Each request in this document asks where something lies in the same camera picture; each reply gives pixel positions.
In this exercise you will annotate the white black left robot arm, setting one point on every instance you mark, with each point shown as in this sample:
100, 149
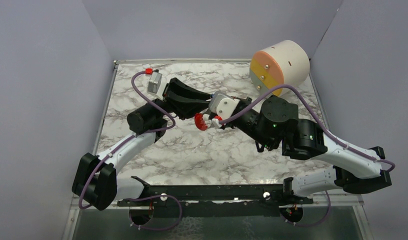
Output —
96, 177

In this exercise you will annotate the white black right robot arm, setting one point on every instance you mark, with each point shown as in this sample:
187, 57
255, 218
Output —
277, 124

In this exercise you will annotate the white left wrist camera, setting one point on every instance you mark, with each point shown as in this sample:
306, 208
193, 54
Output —
155, 83

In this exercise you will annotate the round cream drawer cabinet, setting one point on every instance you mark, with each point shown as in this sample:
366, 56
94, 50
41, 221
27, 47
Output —
285, 62

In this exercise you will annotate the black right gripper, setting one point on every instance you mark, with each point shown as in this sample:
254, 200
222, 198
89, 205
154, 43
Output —
246, 101

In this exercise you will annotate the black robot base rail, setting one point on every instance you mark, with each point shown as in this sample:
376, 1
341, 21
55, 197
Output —
170, 201

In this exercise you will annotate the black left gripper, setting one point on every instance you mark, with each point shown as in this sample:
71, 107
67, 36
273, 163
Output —
184, 100

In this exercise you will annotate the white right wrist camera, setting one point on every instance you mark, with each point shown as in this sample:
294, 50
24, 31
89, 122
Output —
223, 106

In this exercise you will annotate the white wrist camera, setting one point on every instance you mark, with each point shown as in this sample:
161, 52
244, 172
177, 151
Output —
223, 106
155, 83

